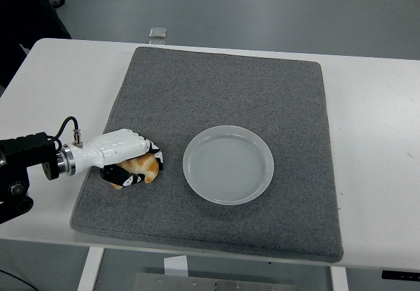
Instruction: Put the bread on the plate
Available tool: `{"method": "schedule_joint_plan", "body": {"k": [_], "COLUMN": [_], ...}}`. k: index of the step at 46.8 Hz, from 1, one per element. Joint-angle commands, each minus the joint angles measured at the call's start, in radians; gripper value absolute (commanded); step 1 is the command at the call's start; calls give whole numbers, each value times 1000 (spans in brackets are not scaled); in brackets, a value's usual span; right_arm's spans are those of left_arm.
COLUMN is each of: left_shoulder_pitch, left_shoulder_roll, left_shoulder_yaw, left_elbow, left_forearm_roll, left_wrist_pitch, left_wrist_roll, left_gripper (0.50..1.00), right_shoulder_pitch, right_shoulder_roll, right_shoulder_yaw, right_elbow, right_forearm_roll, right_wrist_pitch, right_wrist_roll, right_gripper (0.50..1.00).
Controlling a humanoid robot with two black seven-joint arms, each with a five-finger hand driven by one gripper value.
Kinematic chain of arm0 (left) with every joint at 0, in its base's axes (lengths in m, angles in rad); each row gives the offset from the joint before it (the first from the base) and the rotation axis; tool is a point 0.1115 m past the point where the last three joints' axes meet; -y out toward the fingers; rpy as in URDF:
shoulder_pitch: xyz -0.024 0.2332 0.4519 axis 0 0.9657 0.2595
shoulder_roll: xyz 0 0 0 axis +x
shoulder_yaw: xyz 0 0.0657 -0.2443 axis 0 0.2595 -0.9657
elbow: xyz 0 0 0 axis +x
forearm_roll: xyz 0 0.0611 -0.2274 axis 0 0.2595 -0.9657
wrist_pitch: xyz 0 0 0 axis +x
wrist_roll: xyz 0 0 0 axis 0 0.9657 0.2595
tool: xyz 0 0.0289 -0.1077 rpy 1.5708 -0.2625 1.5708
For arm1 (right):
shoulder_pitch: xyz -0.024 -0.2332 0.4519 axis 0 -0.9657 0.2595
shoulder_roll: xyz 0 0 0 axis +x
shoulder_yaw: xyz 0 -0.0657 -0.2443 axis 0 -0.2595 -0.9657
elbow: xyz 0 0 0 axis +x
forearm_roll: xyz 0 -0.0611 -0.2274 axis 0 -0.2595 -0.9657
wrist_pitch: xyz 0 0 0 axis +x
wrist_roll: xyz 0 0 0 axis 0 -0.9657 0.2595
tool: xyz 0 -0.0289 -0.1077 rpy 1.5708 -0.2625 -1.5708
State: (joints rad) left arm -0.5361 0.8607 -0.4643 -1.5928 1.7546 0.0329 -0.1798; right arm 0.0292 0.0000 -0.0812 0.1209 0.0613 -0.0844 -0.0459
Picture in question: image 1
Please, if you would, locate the croissant bread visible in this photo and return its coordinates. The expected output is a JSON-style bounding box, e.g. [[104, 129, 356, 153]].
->
[[110, 154, 161, 190]]

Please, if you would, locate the person's leg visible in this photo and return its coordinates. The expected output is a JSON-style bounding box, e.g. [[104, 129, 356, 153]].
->
[[0, 0, 72, 89]]

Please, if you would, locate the small square silver floor fitting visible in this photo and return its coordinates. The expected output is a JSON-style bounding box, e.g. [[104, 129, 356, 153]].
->
[[148, 27, 169, 40]]

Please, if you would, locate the black table control panel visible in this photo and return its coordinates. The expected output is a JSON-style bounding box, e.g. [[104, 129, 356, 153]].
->
[[381, 270, 420, 280]]

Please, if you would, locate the round grey plate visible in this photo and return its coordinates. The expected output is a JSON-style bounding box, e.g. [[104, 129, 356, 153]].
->
[[182, 125, 275, 206]]

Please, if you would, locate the thin black floor cable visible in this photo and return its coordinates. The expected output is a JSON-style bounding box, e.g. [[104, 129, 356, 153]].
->
[[0, 267, 33, 291]]

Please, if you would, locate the grey felt mat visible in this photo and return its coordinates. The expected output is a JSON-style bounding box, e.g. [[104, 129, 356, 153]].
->
[[70, 46, 345, 263]]

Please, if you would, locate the white table leg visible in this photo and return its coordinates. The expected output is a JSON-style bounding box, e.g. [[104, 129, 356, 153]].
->
[[329, 266, 349, 291], [77, 247, 105, 291]]

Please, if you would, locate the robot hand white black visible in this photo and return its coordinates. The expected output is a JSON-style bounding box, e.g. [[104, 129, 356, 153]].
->
[[69, 128, 164, 190]]

